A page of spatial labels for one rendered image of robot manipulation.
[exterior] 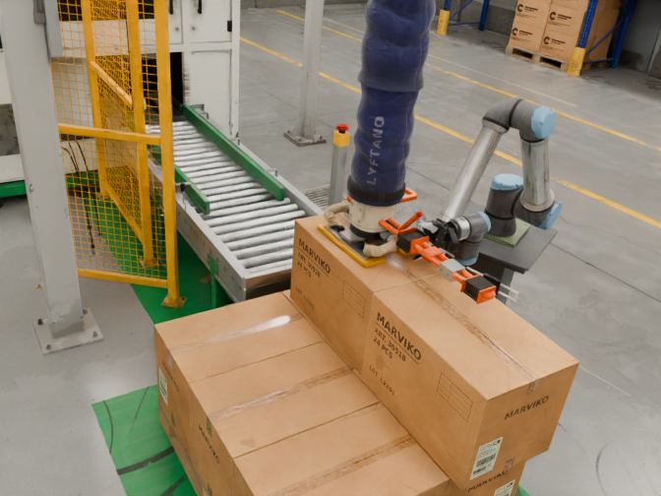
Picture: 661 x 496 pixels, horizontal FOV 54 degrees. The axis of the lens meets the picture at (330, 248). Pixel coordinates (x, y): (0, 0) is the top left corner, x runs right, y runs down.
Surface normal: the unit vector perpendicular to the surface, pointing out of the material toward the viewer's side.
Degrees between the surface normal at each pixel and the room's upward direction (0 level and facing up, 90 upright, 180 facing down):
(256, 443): 0
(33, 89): 90
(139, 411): 0
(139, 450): 0
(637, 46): 90
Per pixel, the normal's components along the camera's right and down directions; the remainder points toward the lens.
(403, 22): 0.14, 0.26
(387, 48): -0.26, 0.20
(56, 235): 0.52, 0.46
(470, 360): 0.08, -0.86
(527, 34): -0.78, 0.20
